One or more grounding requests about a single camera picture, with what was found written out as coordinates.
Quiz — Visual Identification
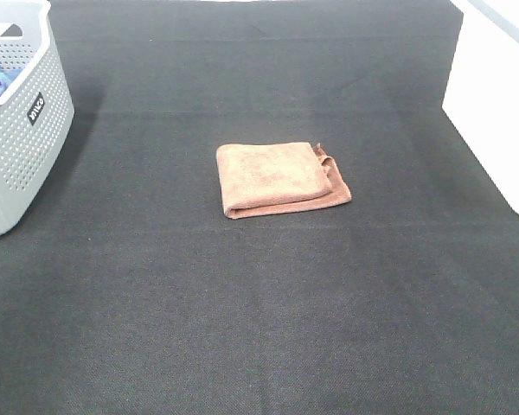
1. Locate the brown microfibre towel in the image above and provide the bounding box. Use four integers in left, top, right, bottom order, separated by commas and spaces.
215, 142, 352, 220

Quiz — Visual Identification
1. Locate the grey perforated laundry basket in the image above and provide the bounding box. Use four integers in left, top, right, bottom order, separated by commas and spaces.
0, 1, 74, 236

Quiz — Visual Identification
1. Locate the white plastic basket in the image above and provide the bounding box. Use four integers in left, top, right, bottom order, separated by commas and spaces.
442, 1, 519, 215

